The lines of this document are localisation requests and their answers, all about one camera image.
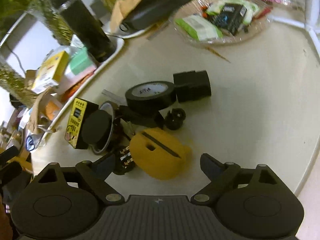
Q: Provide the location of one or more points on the black thermos bottle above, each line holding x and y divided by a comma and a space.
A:
85, 27

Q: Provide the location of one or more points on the black plug connector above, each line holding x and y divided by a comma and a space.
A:
124, 162

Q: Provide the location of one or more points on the yellow timer box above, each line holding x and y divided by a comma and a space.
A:
80, 111

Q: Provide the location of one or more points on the black zip case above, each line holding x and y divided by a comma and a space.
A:
149, 12

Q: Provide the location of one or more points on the white tripod gimbal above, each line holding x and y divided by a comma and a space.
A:
311, 15

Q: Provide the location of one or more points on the green wet wipes pack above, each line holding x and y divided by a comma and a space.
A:
199, 28

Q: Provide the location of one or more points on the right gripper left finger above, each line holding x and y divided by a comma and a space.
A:
94, 174

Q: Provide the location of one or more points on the yellow medicine box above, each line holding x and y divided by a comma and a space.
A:
50, 72

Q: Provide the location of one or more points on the green white tissue box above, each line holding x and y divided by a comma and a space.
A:
80, 65

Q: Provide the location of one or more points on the orange gloved right hand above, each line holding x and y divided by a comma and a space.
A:
6, 232

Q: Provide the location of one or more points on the black tape roll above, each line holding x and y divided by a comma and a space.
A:
151, 96

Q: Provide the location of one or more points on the small black knob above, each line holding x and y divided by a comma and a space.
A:
175, 118

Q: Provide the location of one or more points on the yellow foam holder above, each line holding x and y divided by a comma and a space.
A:
159, 154

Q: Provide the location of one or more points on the wicker snack basket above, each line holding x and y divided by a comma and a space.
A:
255, 21

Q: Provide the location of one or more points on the white plastic tray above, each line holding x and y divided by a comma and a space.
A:
62, 88

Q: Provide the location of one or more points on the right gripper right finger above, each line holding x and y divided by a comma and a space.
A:
221, 176

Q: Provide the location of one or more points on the black cylinder adapter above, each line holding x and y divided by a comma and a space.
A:
192, 85

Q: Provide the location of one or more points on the black snack packet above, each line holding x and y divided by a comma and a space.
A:
230, 18

